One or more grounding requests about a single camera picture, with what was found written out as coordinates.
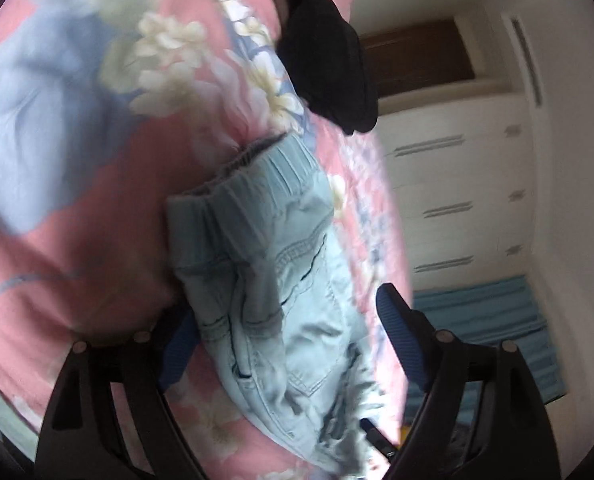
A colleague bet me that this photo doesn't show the light blue strawberry pants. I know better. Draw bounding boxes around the light blue strawberry pants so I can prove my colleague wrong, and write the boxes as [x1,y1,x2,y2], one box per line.
[167,133,382,476]

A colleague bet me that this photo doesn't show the white wardrobe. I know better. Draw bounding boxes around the white wardrobe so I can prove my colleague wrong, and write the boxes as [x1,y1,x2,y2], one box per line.
[376,93,535,290]

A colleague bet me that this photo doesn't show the pink floral bed quilt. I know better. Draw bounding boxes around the pink floral bed quilt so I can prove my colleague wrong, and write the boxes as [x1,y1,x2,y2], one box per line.
[0,0,410,479]

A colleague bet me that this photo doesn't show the dark brown door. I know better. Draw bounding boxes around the dark brown door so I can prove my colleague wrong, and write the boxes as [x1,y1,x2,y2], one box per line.
[360,18,475,98]

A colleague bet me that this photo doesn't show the black folded garment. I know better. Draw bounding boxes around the black folded garment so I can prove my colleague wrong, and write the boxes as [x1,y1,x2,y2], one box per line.
[275,0,378,136]

